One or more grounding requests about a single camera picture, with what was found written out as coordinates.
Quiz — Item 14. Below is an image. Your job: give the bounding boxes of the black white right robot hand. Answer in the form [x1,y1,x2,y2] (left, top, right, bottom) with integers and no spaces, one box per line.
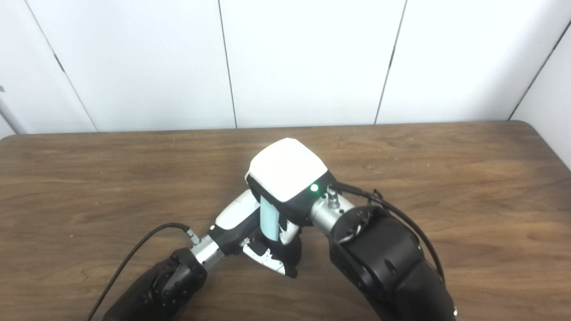
[245,138,337,246]

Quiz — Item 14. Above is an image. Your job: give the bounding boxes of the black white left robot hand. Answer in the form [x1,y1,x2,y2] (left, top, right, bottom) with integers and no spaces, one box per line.
[209,189,300,278]

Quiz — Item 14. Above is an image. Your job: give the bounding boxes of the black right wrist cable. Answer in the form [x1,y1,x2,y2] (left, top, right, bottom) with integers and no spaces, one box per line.
[328,183,447,284]

